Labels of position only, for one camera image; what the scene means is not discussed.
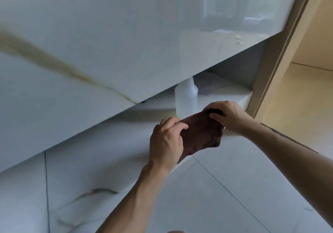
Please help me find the person's left forearm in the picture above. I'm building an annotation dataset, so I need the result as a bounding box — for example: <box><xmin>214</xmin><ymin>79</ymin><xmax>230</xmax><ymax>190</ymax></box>
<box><xmin>96</xmin><ymin>162</ymin><xmax>178</xmax><ymax>233</ymax></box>

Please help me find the person's left hand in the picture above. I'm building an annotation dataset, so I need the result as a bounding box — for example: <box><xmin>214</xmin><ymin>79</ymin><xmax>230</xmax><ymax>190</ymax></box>
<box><xmin>148</xmin><ymin>117</ymin><xmax>189</xmax><ymax>174</ymax></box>

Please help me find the beige door frame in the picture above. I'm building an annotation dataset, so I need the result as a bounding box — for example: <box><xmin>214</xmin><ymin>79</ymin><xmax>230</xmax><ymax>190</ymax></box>
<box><xmin>247</xmin><ymin>0</ymin><xmax>320</xmax><ymax>118</ymax></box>

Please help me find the dark brown cloth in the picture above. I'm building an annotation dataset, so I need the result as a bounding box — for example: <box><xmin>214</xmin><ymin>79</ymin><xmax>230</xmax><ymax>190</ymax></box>
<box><xmin>177</xmin><ymin>109</ymin><xmax>225</xmax><ymax>164</ymax></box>

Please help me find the person's right hand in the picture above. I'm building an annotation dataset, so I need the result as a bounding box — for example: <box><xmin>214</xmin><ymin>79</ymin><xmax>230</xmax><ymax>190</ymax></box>
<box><xmin>203</xmin><ymin>100</ymin><xmax>255</xmax><ymax>138</ymax></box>

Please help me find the translucent white plastic bottle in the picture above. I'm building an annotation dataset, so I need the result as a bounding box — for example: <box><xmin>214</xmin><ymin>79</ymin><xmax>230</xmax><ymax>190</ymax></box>
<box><xmin>174</xmin><ymin>76</ymin><xmax>199</xmax><ymax>118</ymax></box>

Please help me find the person's right forearm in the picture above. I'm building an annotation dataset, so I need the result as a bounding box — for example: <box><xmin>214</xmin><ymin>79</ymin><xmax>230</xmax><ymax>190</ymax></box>
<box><xmin>243</xmin><ymin>121</ymin><xmax>333</xmax><ymax>227</ymax></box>

